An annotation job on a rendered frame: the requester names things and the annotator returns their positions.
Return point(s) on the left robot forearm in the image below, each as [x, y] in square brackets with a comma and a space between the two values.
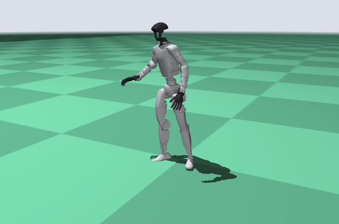
[184, 78]

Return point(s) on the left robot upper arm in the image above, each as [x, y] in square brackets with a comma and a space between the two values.
[173, 50]

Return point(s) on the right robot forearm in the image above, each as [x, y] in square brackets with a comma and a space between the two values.
[144, 72]

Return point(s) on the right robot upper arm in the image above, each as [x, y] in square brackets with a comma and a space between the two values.
[153, 63]

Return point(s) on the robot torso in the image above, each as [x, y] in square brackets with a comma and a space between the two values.
[168, 67]

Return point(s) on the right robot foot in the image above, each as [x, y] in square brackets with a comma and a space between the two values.
[162, 157]

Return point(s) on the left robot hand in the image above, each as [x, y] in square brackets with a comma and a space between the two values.
[178, 100]

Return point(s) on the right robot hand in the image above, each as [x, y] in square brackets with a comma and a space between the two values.
[129, 79]

